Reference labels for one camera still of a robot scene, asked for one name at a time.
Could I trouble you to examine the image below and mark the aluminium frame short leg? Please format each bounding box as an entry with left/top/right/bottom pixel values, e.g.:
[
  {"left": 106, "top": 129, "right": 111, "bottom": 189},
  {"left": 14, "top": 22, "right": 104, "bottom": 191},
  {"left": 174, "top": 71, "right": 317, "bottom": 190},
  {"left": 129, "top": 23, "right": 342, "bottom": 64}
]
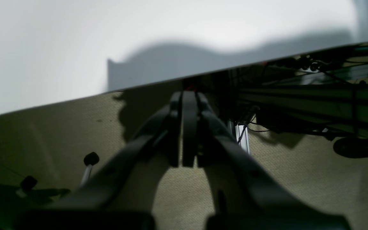
[{"left": 227, "top": 121, "right": 251, "bottom": 155}]

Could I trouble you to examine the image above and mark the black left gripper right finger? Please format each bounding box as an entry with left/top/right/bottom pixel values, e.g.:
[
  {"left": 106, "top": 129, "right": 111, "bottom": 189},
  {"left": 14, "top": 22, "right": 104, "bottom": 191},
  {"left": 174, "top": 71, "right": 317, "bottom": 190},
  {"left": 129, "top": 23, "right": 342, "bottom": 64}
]
[{"left": 182, "top": 91, "right": 351, "bottom": 230}]

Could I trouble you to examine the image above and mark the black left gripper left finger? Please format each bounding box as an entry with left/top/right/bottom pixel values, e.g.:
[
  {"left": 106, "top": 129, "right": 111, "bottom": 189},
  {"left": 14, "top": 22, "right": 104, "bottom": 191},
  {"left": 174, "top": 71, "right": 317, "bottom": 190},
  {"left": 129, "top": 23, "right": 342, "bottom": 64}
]
[{"left": 13, "top": 92, "right": 182, "bottom": 230}]

